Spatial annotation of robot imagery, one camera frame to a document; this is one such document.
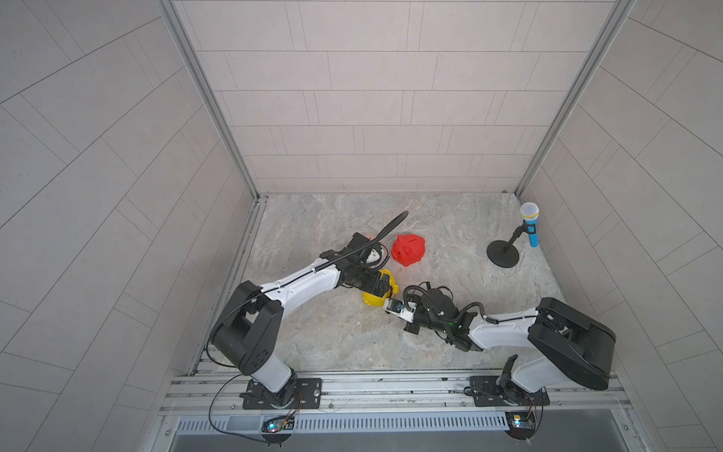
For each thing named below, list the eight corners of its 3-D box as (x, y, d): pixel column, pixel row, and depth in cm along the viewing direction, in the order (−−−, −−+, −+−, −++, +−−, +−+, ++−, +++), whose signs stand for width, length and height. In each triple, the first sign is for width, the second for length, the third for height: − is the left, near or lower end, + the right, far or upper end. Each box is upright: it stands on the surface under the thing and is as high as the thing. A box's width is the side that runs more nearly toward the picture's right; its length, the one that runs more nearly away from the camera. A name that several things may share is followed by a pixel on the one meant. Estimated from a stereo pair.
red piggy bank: (392, 269, 97) (394, 254, 90) (391, 248, 102) (393, 232, 95) (423, 269, 97) (427, 254, 90) (420, 248, 102) (424, 233, 95)
